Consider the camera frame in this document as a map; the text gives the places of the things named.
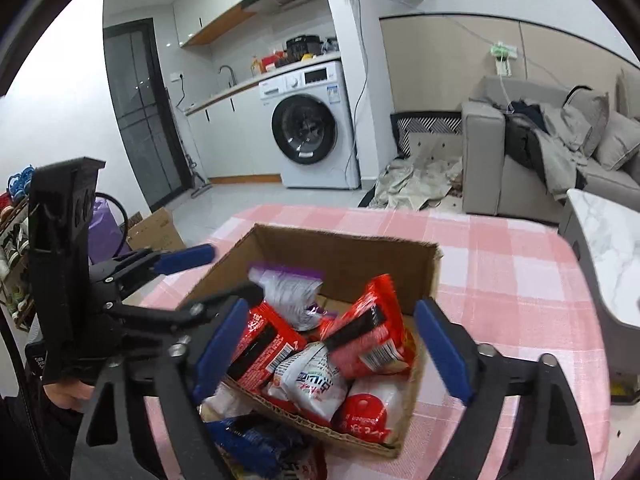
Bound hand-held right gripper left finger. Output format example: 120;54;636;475
70;297;251;480

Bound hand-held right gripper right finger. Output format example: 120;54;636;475
414;297;596;480

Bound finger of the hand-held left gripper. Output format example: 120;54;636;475
102;282;271;332
92;243;218;291

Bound red black striped snack packet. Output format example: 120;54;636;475
229;301;309;392
319;274;418;382

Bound clear cracker packet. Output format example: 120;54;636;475
199;384;262;422

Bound silver purple snack packet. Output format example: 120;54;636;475
247;261;327;332

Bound silver red snack packet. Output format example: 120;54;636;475
331;374;419;444

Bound silver white snack packet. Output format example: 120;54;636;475
261;341;352;424

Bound blue snack packet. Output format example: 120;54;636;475
204;414;307;480

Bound brown cardboard box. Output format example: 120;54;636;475
179;222;444;459

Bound red white snack packet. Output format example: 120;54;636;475
279;451;329;480

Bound person's left forearm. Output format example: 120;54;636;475
0;394;78;480

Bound person's left hand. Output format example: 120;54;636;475
42;380;96;413

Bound printed cardboard box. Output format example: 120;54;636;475
126;206;189;254

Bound shoe rack with shoes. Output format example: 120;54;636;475
0;164;37;332

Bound purple bag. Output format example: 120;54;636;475
89;196;127;267

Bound floor mop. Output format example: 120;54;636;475
184;154;214;197

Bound pink checkered tablecloth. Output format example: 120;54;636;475
135;204;612;480

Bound white kitchen counter cabinets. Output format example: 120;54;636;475
184;51;344;184

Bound dark glass door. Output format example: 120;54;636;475
102;17;194;212

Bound beige cloth heap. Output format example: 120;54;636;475
366;154;464;212

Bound white washing machine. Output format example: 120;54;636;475
258;60;362;191

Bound white marble coffee table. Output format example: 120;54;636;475
556;188;640;377

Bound grey sofa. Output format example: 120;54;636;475
460;66;640;224

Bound dark clothes pile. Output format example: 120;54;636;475
504;99;590;202

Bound black white patterned box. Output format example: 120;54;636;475
389;109;464;162

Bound grey cushion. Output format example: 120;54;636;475
594;109;640;172
564;86;611;157

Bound white wall cabinets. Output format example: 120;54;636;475
172;0;273;48

